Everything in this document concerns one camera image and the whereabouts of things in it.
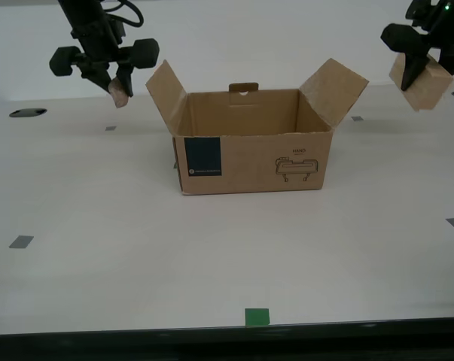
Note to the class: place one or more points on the large green tape square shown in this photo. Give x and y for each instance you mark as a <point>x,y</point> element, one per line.
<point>257,317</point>

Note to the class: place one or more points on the light wooden block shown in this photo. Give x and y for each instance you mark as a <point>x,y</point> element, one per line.
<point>433,86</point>

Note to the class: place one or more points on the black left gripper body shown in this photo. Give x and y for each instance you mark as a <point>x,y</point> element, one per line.
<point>98,41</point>

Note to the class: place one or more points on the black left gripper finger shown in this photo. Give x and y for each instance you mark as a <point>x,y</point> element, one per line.
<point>145,52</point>
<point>64,62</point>

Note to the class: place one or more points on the open brown cardboard box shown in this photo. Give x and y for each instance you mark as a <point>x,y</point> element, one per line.
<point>249,165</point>

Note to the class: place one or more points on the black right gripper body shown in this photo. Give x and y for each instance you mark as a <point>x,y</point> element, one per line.
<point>441,19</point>

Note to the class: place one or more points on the pinkish speckled granite rock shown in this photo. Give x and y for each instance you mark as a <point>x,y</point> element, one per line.
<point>118,94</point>

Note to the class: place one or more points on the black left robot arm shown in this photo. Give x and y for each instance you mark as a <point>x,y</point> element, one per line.
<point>81,11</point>

